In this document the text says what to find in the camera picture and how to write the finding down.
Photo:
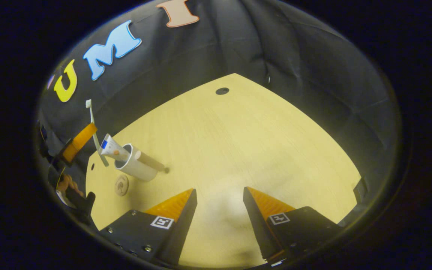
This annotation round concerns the pale blue toothbrush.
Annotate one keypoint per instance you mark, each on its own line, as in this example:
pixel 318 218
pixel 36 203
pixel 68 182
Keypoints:
pixel 88 104

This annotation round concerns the white toothpaste tube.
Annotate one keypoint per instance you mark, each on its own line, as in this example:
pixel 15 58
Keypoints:
pixel 110 148

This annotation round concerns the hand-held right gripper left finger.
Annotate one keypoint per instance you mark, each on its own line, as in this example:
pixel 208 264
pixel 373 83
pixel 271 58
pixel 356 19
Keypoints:
pixel 184 221

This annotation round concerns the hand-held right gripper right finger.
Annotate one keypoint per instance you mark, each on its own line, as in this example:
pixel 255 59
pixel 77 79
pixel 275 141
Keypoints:
pixel 255 221

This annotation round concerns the round cork coaster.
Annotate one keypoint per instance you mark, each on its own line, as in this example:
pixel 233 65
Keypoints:
pixel 121 185

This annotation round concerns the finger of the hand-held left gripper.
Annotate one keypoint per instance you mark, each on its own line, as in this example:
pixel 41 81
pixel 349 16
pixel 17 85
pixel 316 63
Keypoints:
pixel 79 140

